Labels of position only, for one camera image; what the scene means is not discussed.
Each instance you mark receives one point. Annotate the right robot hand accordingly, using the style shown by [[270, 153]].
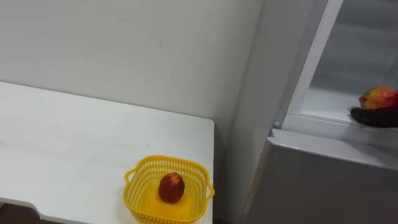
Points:
[[377, 117]]

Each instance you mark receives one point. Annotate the mango soft toy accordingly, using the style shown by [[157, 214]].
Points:
[[379, 97]]

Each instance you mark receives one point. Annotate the grey fridge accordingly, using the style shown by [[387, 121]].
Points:
[[311, 174]]

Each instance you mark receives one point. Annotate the yellow plastic basket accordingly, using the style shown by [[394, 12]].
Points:
[[146, 193]]

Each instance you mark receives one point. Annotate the white desk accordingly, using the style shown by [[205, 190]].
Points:
[[77, 140]]

